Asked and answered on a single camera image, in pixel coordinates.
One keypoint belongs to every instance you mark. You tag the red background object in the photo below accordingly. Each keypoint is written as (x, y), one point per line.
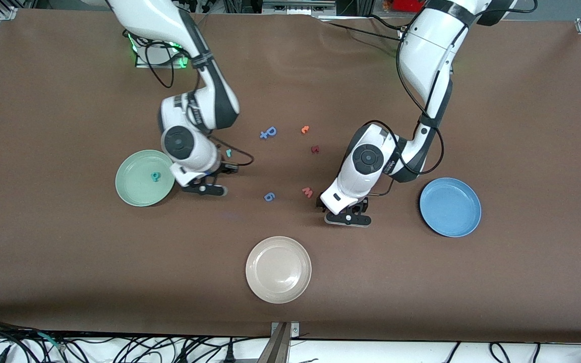
(406, 5)

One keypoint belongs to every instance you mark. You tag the beige plate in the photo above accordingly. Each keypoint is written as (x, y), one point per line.
(278, 269)

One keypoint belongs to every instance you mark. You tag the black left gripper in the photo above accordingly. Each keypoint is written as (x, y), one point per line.
(360, 205)

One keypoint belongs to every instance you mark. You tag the mint green plate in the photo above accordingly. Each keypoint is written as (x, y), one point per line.
(139, 191)

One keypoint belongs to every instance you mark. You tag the blue foam letter g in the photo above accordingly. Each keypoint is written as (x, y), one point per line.
(266, 197)

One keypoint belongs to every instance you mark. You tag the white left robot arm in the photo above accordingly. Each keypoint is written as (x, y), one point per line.
(421, 50)

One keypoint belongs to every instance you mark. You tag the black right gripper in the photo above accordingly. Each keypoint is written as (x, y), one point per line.
(224, 169)

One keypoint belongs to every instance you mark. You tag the blue plate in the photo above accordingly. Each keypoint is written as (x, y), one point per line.
(449, 209)

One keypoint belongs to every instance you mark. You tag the grey equipment box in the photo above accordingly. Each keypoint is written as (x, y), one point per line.
(295, 6)

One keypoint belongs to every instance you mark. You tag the brown table cover mat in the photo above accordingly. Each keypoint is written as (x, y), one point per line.
(68, 252)

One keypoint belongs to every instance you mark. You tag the dark metal beam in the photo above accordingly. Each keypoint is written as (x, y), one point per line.
(275, 350)

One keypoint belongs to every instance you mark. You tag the red foam letter w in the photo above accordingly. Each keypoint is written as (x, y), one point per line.
(308, 193)

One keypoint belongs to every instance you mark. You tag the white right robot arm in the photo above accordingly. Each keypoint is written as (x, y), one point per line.
(189, 151)

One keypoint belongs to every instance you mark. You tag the metal clamp bracket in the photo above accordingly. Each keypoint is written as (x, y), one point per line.
(294, 330)

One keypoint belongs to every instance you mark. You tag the teal foam letter d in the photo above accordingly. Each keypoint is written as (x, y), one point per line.
(155, 176)

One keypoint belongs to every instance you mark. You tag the blue foam letter with cross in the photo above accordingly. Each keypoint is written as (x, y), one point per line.
(264, 134)

